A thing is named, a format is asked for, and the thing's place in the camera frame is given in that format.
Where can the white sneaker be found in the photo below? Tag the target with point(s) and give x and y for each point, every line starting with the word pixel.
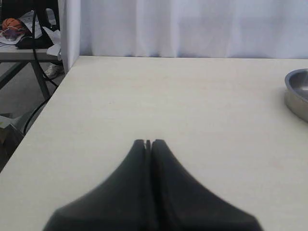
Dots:
pixel 53 71

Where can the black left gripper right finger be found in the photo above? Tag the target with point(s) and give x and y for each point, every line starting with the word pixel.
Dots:
pixel 183 204

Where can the black bag on table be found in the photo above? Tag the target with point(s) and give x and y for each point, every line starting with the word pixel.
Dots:
pixel 34 37

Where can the crumpled white paper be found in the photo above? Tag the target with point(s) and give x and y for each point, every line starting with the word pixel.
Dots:
pixel 54 34

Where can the white curtain backdrop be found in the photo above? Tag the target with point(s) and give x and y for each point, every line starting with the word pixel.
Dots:
pixel 184 28

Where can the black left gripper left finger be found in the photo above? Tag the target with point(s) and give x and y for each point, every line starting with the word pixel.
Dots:
pixel 123 202

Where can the orange mini basketball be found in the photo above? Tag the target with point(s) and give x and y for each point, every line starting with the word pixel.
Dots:
pixel 12 23

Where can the grey side table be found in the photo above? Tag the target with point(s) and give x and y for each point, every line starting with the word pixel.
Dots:
pixel 20 58

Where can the stainless steel round bowl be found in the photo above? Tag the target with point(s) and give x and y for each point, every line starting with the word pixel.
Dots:
pixel 296 95

